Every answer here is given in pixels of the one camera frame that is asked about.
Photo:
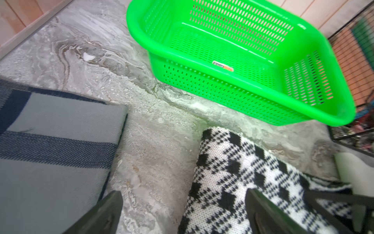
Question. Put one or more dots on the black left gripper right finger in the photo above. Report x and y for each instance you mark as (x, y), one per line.
(266, 218)

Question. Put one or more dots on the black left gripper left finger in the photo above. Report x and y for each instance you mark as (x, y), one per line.
(102, 218)

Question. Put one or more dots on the black white smiley scarf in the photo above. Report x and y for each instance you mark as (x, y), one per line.
(228, 165)

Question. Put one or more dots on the grey navy striped scarf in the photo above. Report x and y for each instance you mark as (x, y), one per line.
(57, 151)

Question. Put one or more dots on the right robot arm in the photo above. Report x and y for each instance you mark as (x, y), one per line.
(361, 199)

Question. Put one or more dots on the green plastic basket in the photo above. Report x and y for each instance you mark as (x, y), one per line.
(251, 56)

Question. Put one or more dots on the black wire grid organizer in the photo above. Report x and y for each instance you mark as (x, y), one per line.
(353, 45)

